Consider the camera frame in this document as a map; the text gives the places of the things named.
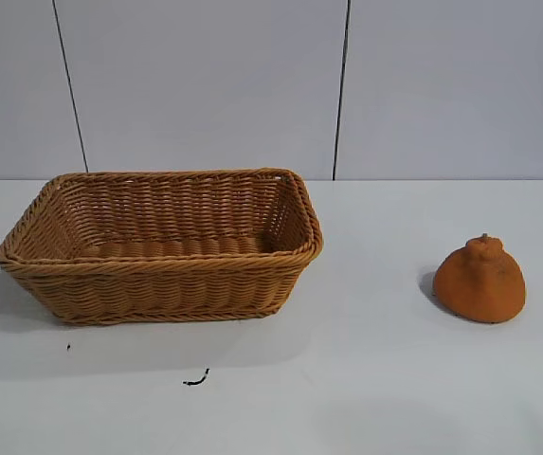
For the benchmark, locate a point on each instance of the orange knobbed citrus fruit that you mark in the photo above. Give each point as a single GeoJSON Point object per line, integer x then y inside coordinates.
{"type": "Point", "coordinates": [479, 284]}

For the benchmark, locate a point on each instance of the woven wicker rectangular basket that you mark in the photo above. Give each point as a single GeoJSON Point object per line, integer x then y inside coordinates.
{"type": "Point", "coordinates": [157, 289]}

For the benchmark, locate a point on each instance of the small black curled scrap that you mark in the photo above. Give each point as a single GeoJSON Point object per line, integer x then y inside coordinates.
{"type": "Point", "coordinates": [197, 380]}

